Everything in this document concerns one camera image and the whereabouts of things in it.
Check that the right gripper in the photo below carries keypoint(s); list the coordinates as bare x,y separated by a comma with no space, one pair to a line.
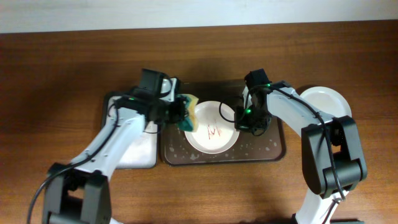
241,124

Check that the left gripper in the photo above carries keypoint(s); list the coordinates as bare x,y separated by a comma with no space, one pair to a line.
178,112

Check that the pinkish white plate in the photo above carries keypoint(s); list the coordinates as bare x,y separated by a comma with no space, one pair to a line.
214,134

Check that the green yellow sponge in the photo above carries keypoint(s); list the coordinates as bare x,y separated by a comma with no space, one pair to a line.
189,122

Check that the pale green plate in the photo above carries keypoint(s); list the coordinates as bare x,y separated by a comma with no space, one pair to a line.
327,100

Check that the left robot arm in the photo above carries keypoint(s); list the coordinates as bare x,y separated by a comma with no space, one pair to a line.
78,192

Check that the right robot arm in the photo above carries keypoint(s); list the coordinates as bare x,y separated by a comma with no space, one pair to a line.
333,162

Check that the small dark tray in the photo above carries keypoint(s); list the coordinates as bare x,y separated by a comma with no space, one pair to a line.
107,102

